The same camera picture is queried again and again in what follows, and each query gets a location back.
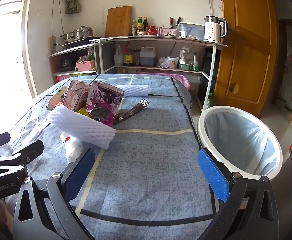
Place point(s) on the clear plastic storage container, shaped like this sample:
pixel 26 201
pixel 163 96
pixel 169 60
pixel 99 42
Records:
pixel 194 30

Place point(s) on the wooden door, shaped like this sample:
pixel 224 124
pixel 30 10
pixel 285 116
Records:
pixel 245 55

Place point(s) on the pink utensil holder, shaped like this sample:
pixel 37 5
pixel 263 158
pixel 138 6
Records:
pixel 169 32

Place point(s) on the black induction cooker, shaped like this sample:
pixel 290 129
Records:
pixel 81 42

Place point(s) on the white translucent bottle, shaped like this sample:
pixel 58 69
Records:
pixel 118 56

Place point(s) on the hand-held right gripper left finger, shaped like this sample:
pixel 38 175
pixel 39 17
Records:
pixel 79 172

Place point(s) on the pink woven basket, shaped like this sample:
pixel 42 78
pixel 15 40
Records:
pixel 86 65

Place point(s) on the stainless steamer pot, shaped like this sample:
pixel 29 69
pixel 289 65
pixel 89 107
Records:
pixel 79 32

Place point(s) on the green bowl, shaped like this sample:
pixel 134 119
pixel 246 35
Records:
pixel 185 67

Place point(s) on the brown coffee sachet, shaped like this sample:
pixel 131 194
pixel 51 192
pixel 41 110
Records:
pixel 128 112

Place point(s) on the wooden cutting board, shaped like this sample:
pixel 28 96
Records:
pixel 118 21

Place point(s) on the small wooden shelf unit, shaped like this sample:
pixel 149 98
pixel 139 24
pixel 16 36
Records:
pixel 71 48

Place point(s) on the purple snack wrapper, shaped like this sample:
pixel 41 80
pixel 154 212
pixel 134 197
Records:
pixel 101 112

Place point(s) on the white electric kettle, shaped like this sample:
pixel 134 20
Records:
pixel 212 30

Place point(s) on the assorted food packets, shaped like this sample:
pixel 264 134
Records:
pixel 86 57

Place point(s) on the dark glass jar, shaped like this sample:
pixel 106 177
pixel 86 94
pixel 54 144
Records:
pixel 136 58

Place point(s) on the crumpled clear plastic bag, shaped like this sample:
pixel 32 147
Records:
pixel 163 63

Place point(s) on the white plastic tub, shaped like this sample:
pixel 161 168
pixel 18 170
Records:
pixel 172 62

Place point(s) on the small steel cup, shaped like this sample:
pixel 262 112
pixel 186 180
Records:
pixel 184 33

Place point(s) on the green cardboard box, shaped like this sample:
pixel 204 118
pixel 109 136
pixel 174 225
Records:
pixel 82 75

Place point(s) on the red jar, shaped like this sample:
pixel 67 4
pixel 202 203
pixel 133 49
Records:
pixel 151 30

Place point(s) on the green plastic bottle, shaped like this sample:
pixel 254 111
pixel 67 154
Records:
pixel 208 103

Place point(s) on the small white foam sleeve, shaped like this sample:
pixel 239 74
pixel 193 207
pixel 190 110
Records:
pixel 136 90

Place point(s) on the purple drink carton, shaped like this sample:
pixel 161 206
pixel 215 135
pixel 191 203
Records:
pixel 106 95

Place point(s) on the white power strip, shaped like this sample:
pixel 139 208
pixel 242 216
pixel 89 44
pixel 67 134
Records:
pixel 51 45

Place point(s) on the jerrycan with dark liquid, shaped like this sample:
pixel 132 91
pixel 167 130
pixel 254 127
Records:
pixel 148 57

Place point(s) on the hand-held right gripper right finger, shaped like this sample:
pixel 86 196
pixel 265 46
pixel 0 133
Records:
pixel 213 175

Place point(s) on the large white foam sheet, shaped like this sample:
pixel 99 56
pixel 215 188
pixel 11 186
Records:
pixel 86 130

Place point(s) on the white shelf unit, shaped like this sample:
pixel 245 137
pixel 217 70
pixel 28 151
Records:
pixel 160 38

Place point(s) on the translucent plastic bin liner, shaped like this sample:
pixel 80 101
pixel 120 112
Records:
pixel 235 140

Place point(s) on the kitchen knife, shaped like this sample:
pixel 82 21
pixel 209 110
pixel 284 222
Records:
pixel 178 22
pixel 171 23

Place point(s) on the tan printed wrapper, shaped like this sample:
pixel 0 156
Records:
pixel 56 96

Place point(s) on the blue patterned blanket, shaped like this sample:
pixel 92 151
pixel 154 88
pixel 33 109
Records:
pixel 146 160

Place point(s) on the yellow packet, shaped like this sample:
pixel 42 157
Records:
pixel 83 112

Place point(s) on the yellow-label sauce bottle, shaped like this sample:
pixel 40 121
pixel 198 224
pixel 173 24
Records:
pixel 128 57

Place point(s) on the dark glass bottle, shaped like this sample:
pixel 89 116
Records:
pixel 145 24

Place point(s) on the pink milk carton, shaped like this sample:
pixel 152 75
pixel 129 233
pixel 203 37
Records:
pixel 72 100

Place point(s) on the pink cardboard box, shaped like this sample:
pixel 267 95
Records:
pixel 62 78

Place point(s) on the pink-lidded storage box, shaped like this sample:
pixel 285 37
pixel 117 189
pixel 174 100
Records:
pixel 165 76

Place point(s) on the white round trash bin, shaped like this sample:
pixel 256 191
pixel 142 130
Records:
pixel 200 132

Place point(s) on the white plastic bag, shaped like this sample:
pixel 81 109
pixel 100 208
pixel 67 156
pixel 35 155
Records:
pixel 72 147

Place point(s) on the green glass bottle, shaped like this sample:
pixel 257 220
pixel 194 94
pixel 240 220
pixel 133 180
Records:
pixel 140 25

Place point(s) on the white food bag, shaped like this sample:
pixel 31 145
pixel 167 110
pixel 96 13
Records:
pixel 187 53

